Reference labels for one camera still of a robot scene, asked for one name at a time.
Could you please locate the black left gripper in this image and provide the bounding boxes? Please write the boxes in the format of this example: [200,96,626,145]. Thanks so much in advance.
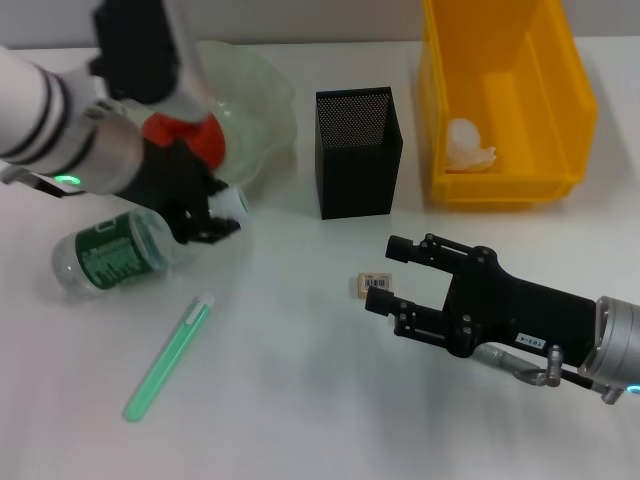
[118,138,242,245]

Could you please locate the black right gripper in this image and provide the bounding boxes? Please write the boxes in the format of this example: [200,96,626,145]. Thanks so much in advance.
[364,232,600,369]

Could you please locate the clear green-label water bottle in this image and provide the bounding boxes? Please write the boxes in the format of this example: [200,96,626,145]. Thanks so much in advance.
[51,185,250,301]

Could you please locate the white paper ball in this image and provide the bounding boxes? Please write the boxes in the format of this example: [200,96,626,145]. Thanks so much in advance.
[444,118,499,172]

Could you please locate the green pen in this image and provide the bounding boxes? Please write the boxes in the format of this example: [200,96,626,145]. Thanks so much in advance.
[123,293,216,424]

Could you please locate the beige eraser with barcode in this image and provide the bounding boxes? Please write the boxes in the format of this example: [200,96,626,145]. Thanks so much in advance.
[357,271,394,301]

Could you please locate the grey marker pen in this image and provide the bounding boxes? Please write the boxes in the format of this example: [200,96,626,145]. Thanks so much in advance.
[474,344,532,374]

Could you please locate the green glass fruit plate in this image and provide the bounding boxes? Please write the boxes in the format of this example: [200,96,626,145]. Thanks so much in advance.
[192,39,299,189]

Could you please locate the black mesh pen holder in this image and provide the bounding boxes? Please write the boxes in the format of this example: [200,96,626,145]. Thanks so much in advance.
[314,86,404,220]

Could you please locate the yellow plastic bin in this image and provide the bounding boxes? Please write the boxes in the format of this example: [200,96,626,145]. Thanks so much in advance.
[417,0,600,210]

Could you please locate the right arm wrist cable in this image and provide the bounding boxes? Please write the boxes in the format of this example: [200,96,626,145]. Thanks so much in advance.
[514,344,631,405]

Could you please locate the arm wrist cable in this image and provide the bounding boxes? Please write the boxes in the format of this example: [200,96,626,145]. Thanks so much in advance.
[0,167,89,200]
[514,344,631,405]

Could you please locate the left arm wrist cable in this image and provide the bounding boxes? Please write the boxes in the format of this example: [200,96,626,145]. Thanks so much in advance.
[0,167,89,200]

